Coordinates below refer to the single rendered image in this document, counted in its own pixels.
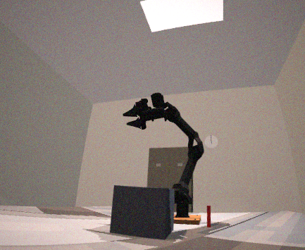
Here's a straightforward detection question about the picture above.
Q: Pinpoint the red peg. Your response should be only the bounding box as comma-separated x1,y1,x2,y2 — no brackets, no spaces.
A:
206,206,211,227

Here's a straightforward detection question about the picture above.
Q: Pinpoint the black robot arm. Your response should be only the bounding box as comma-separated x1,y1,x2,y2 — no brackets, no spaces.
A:
151,93,204,218

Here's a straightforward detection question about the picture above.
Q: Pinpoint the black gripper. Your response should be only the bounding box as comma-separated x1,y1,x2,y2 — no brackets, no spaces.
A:
123,101,156,130

